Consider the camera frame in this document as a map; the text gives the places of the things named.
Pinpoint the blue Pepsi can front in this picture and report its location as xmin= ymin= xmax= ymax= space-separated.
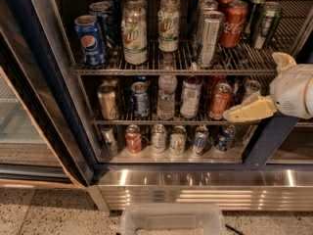
xmin=74 ymin=15 xmax=107 ymax=67

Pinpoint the red can bottom shelf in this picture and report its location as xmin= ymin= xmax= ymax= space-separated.
xmin=125 ymin=124 xmax=142 ymax=154

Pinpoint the red can middle shelf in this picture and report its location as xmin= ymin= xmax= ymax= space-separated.
xmin=208 ymin=83 xmax=233 ymax=120

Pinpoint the green can second row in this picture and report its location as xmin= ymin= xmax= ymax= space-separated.
xmin=245 ymin=0 xmax=266 ymax=35

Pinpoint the tall silver can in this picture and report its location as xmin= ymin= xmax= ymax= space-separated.
xmin=194 ymin=0 xmax=218 ymax=35
xmin=197 ymin=11 xmax=224 ymax=69
xmin=187 ymin=0 xmax=201 ymax=24

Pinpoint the blue pepsi can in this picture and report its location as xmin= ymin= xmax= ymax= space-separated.
xmin=97 ymin=0 xmax=121 ymax=23
xmin=74 ymin=15 xmax=107 ymax=67
xmin=89 ymin=1 xmax=117 ymax=50
xmin=214 ymin=124 xmax=236 ymax=151

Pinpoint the silver can bottom shelf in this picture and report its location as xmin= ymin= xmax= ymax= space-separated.
xmin=151 ymin=124 xmax=167 ymax=153

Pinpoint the dark can bottom left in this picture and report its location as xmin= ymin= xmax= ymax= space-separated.
xmin=100 ymin=124 xmax=118 ymax=154

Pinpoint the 7UP can front left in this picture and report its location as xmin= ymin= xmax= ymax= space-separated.
xmin=121 ymin=3 xmax=148 ymax=65

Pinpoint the blue Pepsi can bottom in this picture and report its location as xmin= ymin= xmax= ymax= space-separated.
xmin=214 ymin=124 xmax=236 ymax=151

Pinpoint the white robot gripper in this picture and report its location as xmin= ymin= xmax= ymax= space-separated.
xmin=223 ymin=52 xmax=313 ymax=123

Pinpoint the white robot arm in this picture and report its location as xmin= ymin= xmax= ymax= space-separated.
xmin=223 ymin=52 xmax=313 ymax=122

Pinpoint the white can bottom shelf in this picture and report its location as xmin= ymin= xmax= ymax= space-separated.
xmin=169 ymin=125 xmax=187 ymax=155

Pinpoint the white labelled bottle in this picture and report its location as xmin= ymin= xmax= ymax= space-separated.
xmin=180 ymin=75 xmax=202 ymax=118

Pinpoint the blue can middle shelf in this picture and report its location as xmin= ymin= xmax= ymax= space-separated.
xmin=131 ymin=82 xmax=150 ymax=118

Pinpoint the tall silver can front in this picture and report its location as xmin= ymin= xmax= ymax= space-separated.
xmin=197 ymin=11 xmax=224 ymax=69

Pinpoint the gold can middle shelf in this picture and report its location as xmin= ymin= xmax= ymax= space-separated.
xmin=98 ymin=84 xmax=118 ymax=120

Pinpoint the slim silver can middle shelf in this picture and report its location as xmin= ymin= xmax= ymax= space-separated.
xmin=242 ymin=79 xmax=262 ymax=100

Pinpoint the wire shelf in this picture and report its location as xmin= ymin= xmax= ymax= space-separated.
xmin=69 ymin=0 xmax=313 ymax=76
xmin=85 ymin=75 xmax=280 ymax=126

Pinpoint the red can shelf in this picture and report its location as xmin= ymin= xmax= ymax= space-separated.
xmin=125 ymin=124 xmax=142 ymax=154
xmin=208 ymin=83 xmax=233 ymax=120

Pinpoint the red Coca-Cola can front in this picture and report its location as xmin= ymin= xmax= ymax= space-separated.
xmin=219 ymin=0 xmax=248 ymax=48

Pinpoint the clear water bottle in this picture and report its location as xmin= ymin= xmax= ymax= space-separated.
xmin=156 ymin=52 xmax=178 ymax=119

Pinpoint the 7UP can front centre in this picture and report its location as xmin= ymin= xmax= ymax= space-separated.
xmin=157 ymin=6 xmax=180 ymax=52

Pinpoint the open glass fridge door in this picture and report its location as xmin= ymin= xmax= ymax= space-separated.
xmin=0 ymin=0 xmax=97 ymax=188

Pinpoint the blue silver can bottom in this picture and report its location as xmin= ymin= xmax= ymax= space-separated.
xmin=192 ymin=125 xmax=209 ymax=156

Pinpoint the middle wire shelf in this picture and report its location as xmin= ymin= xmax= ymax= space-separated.
xmin=85 ymin=75 xmax=280 ymax=126

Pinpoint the top wire shelf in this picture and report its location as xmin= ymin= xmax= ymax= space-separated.
xmin=69 ymin=0 xmax=313 ymax=76

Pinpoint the clear plastic bin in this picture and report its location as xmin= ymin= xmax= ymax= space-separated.
xmin=121 ymin=204 xmax=225 ymax=235

